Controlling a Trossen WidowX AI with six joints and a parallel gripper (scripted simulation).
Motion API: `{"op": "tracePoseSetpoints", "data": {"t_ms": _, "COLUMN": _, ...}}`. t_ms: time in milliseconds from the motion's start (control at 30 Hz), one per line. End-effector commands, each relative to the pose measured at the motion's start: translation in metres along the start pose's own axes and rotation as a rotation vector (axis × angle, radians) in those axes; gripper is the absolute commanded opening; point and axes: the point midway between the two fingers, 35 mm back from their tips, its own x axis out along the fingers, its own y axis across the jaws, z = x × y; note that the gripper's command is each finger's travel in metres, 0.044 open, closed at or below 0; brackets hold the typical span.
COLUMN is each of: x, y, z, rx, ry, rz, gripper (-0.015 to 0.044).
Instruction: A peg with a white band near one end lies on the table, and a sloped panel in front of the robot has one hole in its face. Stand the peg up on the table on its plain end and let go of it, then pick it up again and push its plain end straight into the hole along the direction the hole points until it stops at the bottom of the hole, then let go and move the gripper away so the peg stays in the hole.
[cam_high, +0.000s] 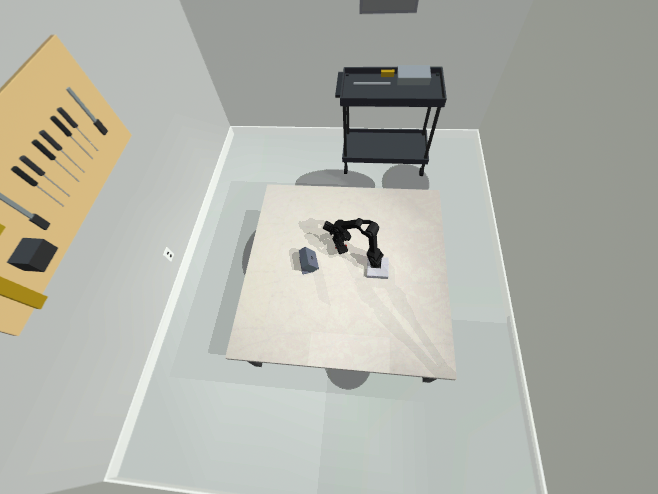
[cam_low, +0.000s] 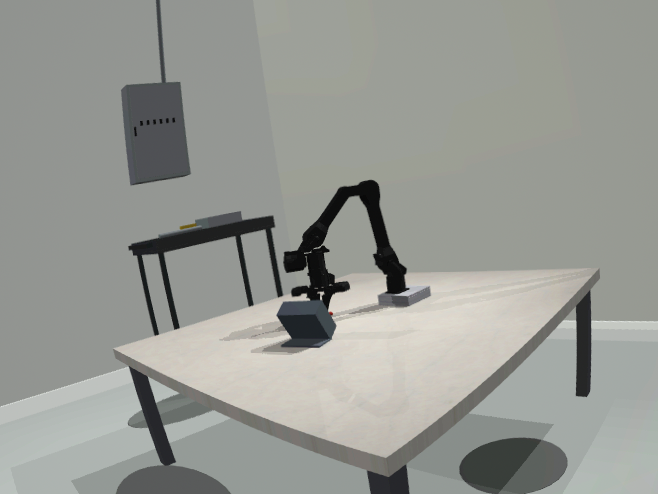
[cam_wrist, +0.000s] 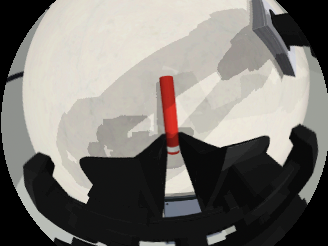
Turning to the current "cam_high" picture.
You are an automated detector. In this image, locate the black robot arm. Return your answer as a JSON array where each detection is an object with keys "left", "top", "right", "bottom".
[{"left": 323, "top": 218, "right": 384, "bottom": 268}]

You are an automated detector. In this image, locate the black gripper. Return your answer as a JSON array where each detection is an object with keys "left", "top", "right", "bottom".
[{"left": 329, "top": 232, "right": 348, "bottom": 254}]

